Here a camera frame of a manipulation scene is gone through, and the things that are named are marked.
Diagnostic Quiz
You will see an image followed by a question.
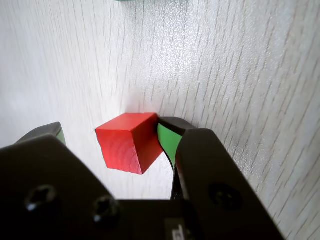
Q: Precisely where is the red wooden cube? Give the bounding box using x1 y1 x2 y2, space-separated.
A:
95 112 167 175

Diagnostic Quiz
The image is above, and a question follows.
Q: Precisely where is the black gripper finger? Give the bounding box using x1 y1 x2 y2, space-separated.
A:
156 116 287 240
0 121 128 240

